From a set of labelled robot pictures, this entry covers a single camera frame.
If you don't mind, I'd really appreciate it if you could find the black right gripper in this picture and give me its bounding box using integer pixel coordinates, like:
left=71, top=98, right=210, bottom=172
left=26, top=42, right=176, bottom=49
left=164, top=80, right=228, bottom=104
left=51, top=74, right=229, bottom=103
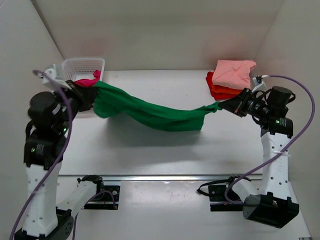
left=218, top=88, right=270, bottom=119

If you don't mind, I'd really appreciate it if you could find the red t shirt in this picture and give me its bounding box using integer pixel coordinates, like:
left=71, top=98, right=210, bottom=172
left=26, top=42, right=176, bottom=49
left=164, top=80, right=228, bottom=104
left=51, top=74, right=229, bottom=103
left=205, top=70, right=251, bottom=101

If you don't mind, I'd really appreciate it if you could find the green t shirt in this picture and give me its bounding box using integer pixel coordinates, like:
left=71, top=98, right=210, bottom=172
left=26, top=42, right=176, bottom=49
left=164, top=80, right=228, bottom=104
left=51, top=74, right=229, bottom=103
left=93, top=81, right=222, bottom=132

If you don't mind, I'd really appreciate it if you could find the orange t shirt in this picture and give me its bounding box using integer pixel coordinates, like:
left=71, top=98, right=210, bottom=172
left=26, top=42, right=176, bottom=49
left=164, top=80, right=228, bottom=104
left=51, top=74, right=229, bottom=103
left=211, top=83, right=242, bottom=95

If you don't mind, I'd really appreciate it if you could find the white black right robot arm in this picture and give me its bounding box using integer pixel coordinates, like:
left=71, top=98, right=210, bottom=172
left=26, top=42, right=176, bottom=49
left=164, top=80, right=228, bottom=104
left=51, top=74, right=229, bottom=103
left=219, top=86, right=300, bottom=229

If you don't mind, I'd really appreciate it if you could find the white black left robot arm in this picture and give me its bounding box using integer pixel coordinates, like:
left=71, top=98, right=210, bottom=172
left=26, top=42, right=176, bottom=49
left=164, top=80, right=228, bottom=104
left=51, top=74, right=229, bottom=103
left=9, top=80, right=105, bottom=240

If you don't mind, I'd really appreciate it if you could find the magenta t shirt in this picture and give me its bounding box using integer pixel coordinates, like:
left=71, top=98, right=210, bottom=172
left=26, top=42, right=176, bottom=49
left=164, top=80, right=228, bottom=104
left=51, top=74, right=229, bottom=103
left=74, top=70, right=102, bottom=88

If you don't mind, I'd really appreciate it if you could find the white plastic basket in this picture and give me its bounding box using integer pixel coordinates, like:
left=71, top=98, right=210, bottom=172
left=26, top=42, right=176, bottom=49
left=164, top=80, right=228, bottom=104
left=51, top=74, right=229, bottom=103
left=62, top=57, right=105, bottom=119

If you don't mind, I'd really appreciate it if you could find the salmon pink folded t shirt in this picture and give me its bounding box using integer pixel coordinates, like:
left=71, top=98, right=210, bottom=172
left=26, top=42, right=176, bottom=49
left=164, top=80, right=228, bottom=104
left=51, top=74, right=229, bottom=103
left=212, top=60, right=257, bottom=90

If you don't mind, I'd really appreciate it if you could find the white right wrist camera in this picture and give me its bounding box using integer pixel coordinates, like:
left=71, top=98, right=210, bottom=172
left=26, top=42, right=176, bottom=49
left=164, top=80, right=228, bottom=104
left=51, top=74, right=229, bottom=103
left=251, top=75, right=269, bottom=93

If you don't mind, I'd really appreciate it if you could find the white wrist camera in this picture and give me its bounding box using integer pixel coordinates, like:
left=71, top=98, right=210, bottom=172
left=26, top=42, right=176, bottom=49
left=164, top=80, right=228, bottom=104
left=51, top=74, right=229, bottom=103
left=251, top=75, right=269, bottom=93
left=40, top=64, right=71, bottom=91

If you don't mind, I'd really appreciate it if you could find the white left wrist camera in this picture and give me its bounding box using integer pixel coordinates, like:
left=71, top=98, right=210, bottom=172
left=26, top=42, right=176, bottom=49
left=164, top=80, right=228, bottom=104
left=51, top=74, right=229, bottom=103
left=40, top=64, right=71, bottom=91

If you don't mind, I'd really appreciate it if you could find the aluminium table edge rail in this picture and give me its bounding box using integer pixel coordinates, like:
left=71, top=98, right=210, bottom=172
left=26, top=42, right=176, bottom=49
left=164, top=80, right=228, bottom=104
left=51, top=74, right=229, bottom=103
left=58, top=174, right=263, bottom=182

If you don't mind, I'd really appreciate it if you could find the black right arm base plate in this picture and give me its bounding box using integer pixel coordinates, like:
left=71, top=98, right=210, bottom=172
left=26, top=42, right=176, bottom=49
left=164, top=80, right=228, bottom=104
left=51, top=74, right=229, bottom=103
left=196, top=177, right=258, bottom=212

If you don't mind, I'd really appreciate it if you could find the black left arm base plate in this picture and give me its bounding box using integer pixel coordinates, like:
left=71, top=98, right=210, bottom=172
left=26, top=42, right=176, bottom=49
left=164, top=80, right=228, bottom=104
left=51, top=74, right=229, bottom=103
left=83, top=181, right=121, bottom=210

